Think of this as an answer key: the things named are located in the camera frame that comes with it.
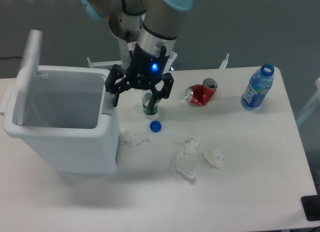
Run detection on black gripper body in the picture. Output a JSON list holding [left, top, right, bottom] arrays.
[[126, 45, 170, 90]]

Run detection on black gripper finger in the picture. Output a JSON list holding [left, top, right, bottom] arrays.
[[147, 73, 174, 109], [104, 64, 136, 107]]

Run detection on white push-top trash can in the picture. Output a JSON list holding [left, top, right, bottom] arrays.
[[0, 30, 120, 174]]

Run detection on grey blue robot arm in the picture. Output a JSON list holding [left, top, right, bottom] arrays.
[[81, 0, 193, 110]]

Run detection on crushed red soda can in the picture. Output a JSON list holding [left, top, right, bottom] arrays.
[[184, 78, 218, 106]]

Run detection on crumpled tissue near can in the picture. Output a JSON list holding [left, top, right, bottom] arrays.
[[120, 130, 150, 148]]

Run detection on clear green-label plastic bottle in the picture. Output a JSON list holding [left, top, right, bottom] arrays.
[[141, 89, 160, 116]]

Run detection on white bottle cap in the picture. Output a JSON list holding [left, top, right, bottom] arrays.
[[132, 105, 142, 114]]

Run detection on blue bottle cap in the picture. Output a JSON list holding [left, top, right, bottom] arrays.
[[149, 120, 162, 133]]

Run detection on crumpled tissue upper middle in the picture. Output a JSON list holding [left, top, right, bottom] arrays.
[[182, 133, 200, 155]]

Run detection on crumpled tissue lower middle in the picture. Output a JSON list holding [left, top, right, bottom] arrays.
[[175, 152, 196, 183]]

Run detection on crumpled tissue right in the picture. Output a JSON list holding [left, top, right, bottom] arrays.
[[202, 148, 225, 169]]

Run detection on blue plastic drink bottle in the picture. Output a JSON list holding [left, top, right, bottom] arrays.
[[241, 63, 275, 110]]

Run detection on black device at edge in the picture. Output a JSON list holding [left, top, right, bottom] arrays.
[[301, 195, 320, 221]]

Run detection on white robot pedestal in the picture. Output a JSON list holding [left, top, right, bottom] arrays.
[[86, 11, 178, 74]]

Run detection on white frame at right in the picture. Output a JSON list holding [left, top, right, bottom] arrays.
[[295, 78, 320, 127]]

